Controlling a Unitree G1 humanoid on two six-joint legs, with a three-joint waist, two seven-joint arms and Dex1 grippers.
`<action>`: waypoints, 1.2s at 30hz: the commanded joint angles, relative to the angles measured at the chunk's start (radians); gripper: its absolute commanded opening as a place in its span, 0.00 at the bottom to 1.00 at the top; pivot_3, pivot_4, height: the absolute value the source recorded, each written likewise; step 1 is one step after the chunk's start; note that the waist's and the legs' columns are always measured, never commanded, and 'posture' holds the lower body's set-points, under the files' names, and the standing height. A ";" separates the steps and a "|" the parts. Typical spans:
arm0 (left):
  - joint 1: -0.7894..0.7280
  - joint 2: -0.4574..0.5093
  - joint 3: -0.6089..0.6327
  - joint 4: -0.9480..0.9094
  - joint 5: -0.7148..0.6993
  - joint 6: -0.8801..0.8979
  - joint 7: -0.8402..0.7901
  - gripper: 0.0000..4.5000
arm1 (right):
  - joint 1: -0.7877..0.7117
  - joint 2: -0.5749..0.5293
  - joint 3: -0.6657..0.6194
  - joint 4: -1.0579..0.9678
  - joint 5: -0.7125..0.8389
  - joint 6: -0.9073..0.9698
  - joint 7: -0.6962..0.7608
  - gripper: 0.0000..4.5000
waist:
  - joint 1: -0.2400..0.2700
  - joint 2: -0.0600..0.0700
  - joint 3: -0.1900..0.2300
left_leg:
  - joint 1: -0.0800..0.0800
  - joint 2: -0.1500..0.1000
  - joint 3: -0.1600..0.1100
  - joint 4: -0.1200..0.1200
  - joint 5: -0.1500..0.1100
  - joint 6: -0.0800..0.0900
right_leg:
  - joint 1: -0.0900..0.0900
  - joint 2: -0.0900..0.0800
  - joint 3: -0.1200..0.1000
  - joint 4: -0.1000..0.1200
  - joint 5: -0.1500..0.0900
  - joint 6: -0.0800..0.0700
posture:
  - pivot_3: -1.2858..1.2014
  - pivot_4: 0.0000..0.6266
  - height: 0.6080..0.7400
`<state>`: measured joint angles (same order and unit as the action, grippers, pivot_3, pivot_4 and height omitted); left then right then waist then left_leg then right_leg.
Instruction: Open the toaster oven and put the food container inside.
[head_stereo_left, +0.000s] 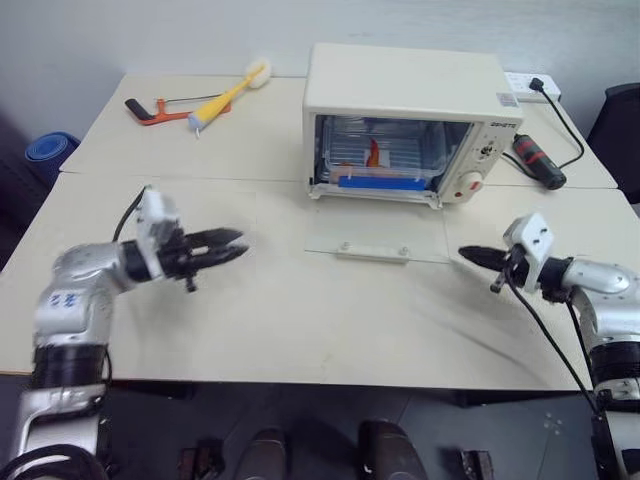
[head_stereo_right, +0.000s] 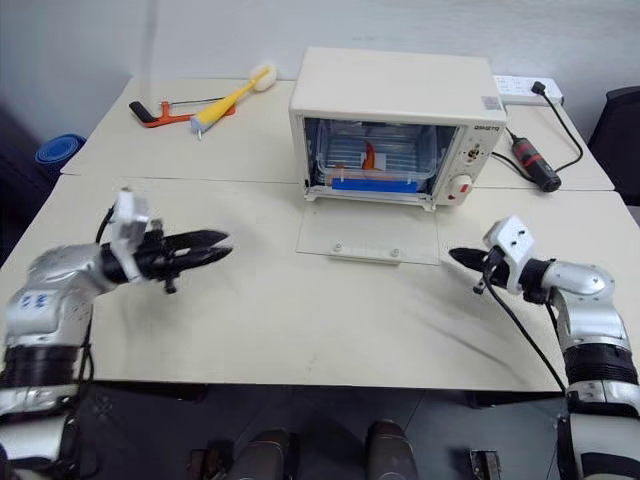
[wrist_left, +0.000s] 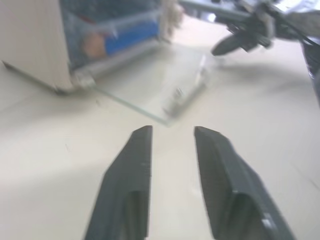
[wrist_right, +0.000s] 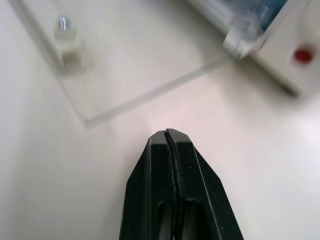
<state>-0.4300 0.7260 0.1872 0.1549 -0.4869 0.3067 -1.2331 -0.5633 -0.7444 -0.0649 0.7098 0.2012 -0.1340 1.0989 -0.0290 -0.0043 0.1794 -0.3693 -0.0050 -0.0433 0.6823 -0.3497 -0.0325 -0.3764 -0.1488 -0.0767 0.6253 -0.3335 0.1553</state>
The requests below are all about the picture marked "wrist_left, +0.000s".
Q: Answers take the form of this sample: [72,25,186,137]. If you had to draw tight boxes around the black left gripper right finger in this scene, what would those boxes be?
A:
[194,125,297,240]

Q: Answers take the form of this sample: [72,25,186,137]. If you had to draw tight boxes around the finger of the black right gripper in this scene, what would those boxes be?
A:
[210,31,252,56]

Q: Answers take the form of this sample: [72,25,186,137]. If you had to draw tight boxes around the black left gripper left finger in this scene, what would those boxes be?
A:
[83,125,154,240]

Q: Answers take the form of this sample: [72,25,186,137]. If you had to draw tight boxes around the glass toaster oven door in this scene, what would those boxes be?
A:
[71,39,213,129]

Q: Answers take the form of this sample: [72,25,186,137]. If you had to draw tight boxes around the blue food container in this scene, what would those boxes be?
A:
[79,19,161,59]

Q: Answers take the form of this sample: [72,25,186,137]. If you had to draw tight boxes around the cream toaster oven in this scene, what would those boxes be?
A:
[0,0,184,96]

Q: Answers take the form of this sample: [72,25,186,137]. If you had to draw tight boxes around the dark robot torso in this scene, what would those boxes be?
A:
[301,37,320,107]

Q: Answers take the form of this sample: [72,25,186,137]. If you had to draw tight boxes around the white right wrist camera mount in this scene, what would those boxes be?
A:
[258,9,276,50]

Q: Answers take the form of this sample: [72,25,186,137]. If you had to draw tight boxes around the grey metal frame bar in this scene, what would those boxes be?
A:
[179,0,253,24]

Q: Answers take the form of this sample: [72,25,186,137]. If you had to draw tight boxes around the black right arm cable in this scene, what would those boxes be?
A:
[259,1,320,48]

